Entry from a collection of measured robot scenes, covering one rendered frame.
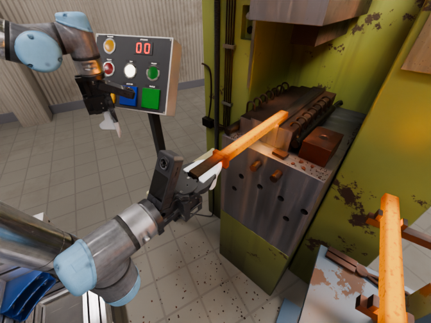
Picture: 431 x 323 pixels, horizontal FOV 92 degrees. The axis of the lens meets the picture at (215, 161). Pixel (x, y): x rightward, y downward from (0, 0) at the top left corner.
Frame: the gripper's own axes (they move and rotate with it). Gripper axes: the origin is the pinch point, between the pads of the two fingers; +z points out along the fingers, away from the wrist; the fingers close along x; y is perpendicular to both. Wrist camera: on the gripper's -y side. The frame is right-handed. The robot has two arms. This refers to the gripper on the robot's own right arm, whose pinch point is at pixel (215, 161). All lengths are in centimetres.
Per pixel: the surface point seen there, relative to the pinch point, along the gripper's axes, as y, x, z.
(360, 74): -7, 12, 76
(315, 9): -29.6, 5.1, 27.3
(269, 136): 5.7, 0.3, 27.7
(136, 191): 100, -104, 16
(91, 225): 101, -100, -24
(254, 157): 11.8, -0.9, 21.7
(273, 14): -28.3, -5.0, 27.3
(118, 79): -5, -59, 8
